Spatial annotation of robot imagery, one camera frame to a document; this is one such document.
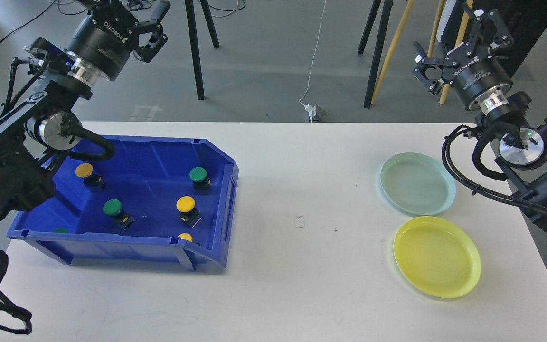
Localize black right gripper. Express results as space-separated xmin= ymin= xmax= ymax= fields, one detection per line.
xmin=413 ymin=2 xmax=514 ymax=111

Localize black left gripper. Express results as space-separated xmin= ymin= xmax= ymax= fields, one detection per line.
xmin=65 ymin=0 xmax=171 ymax=81

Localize yellow button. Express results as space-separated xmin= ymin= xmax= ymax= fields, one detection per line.
xmin=176 ymin=196 xmax=202 ymax=228
xmin=75 ymin=162 xmax=106 ymax=191

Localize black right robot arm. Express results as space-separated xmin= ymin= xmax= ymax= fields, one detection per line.
xmin=413 ymin=0 xmax=547 ymax=232

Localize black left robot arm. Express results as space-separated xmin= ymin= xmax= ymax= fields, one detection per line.
xmin=0 ymin=0 xmax=170 ymax=335

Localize light green plate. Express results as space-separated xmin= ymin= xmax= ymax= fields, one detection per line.
xmin=379 ymin=153 xmax=456 ymax=216

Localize yellow button front edge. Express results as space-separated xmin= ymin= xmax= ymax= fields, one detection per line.
xmin=177 ymin=232 xmax=201 ymax=246

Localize yellow plate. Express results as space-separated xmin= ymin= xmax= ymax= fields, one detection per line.
xmin=393 ymin=216 xmax=482 ymax=299

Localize wooden pole right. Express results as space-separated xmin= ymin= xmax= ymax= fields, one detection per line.
xmin=427 ymin=0 xmax=474 ymax=105

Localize wooden pole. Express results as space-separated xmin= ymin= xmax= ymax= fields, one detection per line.
xmin=427 ymin=0 xmax=474 ymax=105
xmin=370 ymin=0 xmax=415 ymax=105

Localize black tripod leg left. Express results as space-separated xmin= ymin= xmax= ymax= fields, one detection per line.
xmin=184 ymin=0 xmax=220 ymax=100

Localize black tripod leg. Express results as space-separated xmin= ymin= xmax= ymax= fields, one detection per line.
xmin=184 ymin=0 xmax=220 ymax=100
xmin=357 ymin=0 xmax=393 ymax=109

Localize wooden pole left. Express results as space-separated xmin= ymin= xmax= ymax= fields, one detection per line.
xmin=370 ymin=0 xmax=415 ymax=105

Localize black cabinet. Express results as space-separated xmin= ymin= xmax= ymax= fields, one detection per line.
xmin=435 ymin=0 xmax=547 ymax=76

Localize black tripod leg right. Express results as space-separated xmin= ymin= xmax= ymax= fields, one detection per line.
xmin=357 ymin=0 xmax=393 ymax=109

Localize white power adapter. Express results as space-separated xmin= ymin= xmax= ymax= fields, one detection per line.
xmin=304 ymin=104 xmax=327 ymax=123

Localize blue plastic bin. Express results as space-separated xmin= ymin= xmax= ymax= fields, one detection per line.
xmin=7 ymin=136 xmax=239 ymax=270

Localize black floor cables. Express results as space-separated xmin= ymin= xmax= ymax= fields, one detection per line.
xmin=0 ymin=0 xmax=246 ymax=76

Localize white cable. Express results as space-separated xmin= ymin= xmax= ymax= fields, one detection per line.
xmin=299 ymin=0 xmax=327 ymax=107

